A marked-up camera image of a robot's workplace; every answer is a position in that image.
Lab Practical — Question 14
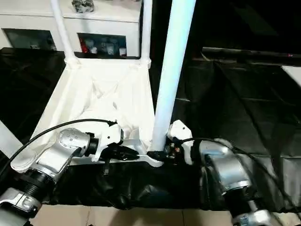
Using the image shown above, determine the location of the white plastic table top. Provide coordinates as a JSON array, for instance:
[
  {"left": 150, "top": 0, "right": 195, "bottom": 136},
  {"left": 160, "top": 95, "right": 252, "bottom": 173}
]
[{"left": 10, "top": 56, "right": 166, "bottom": 173}]

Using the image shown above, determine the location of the white plastic table leg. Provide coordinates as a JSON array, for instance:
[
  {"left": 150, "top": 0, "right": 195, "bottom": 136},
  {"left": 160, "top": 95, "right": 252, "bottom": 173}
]
[
  {"left": 140, "top": 0, "right": 154, "bottom": 67},
  {"left": 0, "top": 120, "right": 23, "bottom": 159},
  {"left": 150, "top": 0, "right": 197, "bottom": 153},
  {"left": 49, "top": 0, "right": 79, "bottom": 67}
]

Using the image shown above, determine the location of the black work mat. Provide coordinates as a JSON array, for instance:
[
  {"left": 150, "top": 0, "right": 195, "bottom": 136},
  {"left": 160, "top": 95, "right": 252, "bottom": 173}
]
[{"left": 0, "top": 47, "right": 301, "bottom": 210}]

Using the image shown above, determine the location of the dark low shelf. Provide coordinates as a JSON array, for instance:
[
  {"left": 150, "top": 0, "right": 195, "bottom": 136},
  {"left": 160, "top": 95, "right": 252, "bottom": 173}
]
[{"left": 201, "top": 47, "right": 301, "bottom": 65}]

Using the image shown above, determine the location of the white cabinet with glass doors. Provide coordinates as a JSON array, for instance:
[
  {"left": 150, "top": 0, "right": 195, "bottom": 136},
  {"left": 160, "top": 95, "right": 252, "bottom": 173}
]
[{"left": 0, "top": 0, "right": 143, "bottom": 58}]

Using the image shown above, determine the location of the white flat panel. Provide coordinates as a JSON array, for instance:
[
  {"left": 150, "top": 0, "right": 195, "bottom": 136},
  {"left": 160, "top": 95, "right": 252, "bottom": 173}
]
[{"left": 281, "top": 65, "right": 301, "bottom": 88}]

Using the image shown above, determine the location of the shiny ornament on cabinet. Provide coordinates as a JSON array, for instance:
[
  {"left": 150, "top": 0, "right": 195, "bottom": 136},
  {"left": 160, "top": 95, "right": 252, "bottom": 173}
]
[{"left": 71, "top": 0, "right": 95, "bottom": 14}]

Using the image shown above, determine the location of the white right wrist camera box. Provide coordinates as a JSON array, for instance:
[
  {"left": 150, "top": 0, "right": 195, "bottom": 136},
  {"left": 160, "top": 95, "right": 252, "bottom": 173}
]
[{"left": 167, "top": 119, "right": 194, "bottom": 166}]

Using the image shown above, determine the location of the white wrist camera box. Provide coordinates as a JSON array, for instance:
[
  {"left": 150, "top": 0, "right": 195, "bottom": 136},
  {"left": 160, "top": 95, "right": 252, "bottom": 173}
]
[
  {"left": 167, "top": 119, "right": 194, "bottom": 166},
  {"left": 91, "top": 122, "right": 124, "bottom": 163}
]

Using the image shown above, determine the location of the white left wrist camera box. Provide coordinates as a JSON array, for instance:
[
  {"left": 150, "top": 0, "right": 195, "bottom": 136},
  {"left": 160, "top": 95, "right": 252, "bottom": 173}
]
[{"left": 91, "top": 122, "right": 124, "bottom": 163}]

